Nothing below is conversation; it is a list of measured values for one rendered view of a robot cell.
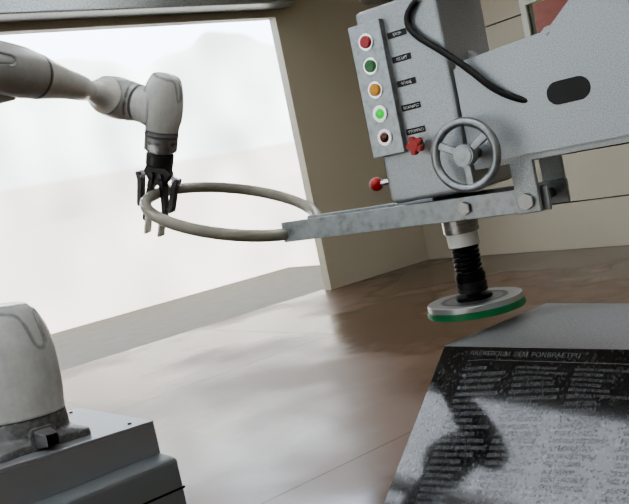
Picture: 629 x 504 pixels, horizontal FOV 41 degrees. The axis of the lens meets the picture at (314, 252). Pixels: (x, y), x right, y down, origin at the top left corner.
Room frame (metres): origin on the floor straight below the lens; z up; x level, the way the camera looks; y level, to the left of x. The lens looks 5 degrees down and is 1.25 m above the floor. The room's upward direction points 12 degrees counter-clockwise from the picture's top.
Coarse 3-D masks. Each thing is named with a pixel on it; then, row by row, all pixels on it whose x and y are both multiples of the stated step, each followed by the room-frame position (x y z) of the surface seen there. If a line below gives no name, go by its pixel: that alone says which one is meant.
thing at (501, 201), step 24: (480, 192) 1.87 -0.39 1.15; (504, 192) 1.72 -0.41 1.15; (552, 192) 1.75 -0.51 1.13; (312, 216) 2.16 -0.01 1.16; (336, 216) 1.98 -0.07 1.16; (360, 216) 1.94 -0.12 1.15; (384, 216) 1.90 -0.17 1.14; (408, 216) 1.86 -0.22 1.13; (432, 216) 1.83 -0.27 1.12; (456, 216) 1.79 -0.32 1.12; (480, 216) 1.76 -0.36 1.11; (288, 240) 2.08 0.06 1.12
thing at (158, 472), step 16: (144, 464) 1.53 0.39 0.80; (160, 464) 1.52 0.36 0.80; (176, 464) 1.54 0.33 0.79; (96, 480) 1.49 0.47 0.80; (112, 480) 1.47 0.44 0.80; (128, 480) 1.48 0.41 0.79; (144, 480) 1.50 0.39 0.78; (160, 480) 1.51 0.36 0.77; (176, 480) 1.53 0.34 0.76; (64, 496) 1.44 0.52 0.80; (80, 496) 1.43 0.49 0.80; (96, 496) 1.44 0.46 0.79; (112, 496) 1.46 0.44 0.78; (128, 496) 1.47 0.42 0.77; (144, 496) 1.49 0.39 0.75; (160, 496) 1.51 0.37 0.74; (176, 496) 1.53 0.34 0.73
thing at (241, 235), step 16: (192, 192) 2.43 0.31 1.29; (224, 192) 2.47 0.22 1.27; (240, 192) 2.47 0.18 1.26; (256, 192) 2.46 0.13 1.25; (272, 192) 2.45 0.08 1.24; (144, 208) 2.15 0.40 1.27; (304, 208) 2.35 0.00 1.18; (160, 224) 2.08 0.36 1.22; (176, 224) 2.05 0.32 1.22; (192, 224) 2.04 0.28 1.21; (240, 240) 2.03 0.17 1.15; (256, 240) 2.04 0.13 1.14; (272, 240) 2.06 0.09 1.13
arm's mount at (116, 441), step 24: (96, 432) 1.57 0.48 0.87; (120, 432) 1.55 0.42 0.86; (144, 432) 1.57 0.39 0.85; (24, 456) 1.48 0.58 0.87; (48, 456) 1.46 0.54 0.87; (72, 456) 1.49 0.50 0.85; (96, 456) 1.51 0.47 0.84; (120, 456) 1.54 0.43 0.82; (144, 456) 1.57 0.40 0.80; (0, 480) 1.41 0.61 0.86; (24, 480) 1.43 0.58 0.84; (48, 480) 1.46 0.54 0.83; (72, 480) 1.48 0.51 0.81
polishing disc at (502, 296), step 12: (492, 288) 1.93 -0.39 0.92; (504, 288) 1.90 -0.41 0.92; (516, 288) 1.87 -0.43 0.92; (444, 300) 1.90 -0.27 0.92; (480, 300) 1.81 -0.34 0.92; (492, 300) 1.78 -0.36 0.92; (504, 300) 1.76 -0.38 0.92; (516, 300) 1.78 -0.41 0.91; (432, 312) 1.83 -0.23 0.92; (444, 312) 1.79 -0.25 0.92; (456, 312) 1.77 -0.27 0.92; (468, 312) 1.76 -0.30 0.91
